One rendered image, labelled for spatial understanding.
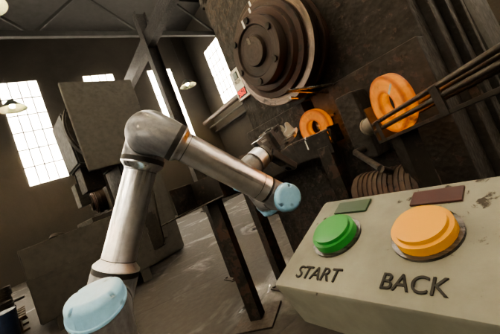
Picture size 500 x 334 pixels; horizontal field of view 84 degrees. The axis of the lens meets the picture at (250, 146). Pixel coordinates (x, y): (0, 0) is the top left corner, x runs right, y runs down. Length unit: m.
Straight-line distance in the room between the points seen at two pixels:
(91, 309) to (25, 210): 10.21
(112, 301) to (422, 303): 0.59
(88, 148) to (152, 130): 2.80
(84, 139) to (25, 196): 7.53
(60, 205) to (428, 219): 10.75
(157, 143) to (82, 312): 0.36
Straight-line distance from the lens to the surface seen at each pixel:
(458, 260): 0.21
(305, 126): 1.20
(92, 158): 3.44
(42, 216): 10.82
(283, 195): 0.74
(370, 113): 0.88
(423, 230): 0.21
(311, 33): 1.12
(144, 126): 0.70
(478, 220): 0.23
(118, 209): 0.81
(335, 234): 0.25
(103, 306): 0.69
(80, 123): 3.55
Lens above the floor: 0.69
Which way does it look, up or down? 4 degrees up
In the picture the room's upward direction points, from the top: 22 degrees counter-clockwise
